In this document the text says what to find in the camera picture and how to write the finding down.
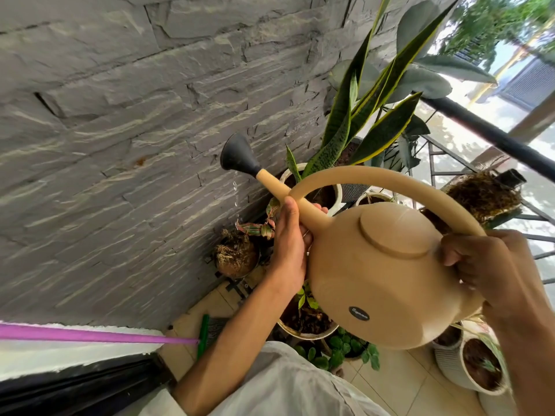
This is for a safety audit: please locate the person's left forearm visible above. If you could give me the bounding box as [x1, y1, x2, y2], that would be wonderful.
[171, 273, 306, 416]

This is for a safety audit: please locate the small white plant pot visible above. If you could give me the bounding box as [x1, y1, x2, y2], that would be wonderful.
[355, 191, 397, 208]

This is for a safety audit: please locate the person's right hand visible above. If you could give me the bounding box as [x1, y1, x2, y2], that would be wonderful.
[440, 229, 537, 319]

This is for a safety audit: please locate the snake plant with yellow-edged leaves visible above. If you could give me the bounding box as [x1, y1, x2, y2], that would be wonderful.
[284, 0, 461, 183]

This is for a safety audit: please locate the rubber plant with broad leaves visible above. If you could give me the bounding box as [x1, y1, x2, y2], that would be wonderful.
[325, 0, 497, 171]

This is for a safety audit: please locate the purple broom handle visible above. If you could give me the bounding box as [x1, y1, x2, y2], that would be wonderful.
[0, 322, 200, 346]

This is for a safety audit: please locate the white round plant pot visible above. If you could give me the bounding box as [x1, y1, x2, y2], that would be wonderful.
[277, 163, 344, 217]

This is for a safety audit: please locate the black metal railing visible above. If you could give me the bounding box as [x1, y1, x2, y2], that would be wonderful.
[405, 96, 555, 287]

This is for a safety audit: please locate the white ribbed plant pot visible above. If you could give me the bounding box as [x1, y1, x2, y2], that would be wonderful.
[429, 325, 465, 377]

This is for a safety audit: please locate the person's right forearm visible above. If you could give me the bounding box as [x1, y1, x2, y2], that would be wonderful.
[481, 294, 555, 416]

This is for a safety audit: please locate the person's left hand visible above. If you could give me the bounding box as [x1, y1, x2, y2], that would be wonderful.
[265, 196, 329, 285]

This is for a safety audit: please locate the green tree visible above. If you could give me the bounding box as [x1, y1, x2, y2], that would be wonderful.
[438, 0, 555, 72]

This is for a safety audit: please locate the black woven plant pot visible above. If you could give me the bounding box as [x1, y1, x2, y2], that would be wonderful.
[334, 136, 374, 204]

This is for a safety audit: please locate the brown pot with dry roots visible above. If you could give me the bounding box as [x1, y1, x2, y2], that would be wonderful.
[212, 229, 262, 280]

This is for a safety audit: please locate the white pot with small seedling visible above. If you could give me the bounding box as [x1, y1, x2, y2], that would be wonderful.
[276, 283, 341, 341]

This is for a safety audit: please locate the person's white shirt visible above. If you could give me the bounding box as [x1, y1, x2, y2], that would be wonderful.
[126, 341, 391, 416]

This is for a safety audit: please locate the coconut husk hanging planter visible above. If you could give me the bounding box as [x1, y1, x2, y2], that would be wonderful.
[420, 168, 528, 235]

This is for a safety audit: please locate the small green round-leaf plant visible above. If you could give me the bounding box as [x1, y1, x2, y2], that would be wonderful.
[294, 327, 381, 372]

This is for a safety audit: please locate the red and green leafy plant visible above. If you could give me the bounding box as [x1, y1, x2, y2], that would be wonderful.
[234, 197, 282, 242]

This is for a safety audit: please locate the beige plastic watering can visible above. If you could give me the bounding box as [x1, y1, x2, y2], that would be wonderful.
[220, 133, 487, 351]

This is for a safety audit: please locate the white glossy pot with soil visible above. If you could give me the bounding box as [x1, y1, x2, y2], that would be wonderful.
[451, 318, 512, 397]

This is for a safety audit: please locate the black door frame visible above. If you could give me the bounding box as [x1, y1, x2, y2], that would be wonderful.
[0, 353, 174, 416]

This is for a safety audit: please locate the green broom handle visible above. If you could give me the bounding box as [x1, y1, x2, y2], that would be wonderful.
[196, 314, 211, 361]

